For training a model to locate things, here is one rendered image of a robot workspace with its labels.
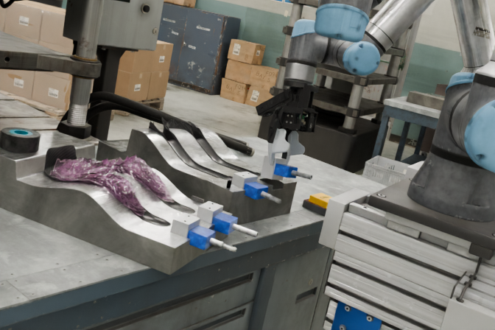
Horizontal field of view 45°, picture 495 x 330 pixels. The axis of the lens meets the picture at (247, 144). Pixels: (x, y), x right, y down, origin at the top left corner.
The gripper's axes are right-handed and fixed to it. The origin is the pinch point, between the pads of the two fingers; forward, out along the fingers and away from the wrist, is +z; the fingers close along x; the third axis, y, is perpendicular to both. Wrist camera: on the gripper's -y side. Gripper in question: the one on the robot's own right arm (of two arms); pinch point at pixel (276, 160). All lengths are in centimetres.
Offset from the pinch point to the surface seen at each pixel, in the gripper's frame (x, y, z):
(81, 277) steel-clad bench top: -58, 4, 23
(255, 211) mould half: -6.2, 0.8, 12.9
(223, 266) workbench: -15.1, 1.1, 25.7
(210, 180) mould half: -16.5, -6.4, 6.9
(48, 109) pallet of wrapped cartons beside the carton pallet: 170, -354, 8
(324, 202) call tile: 18.7, 5.1, 9.3
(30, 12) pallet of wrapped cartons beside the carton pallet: 157, -385, -69
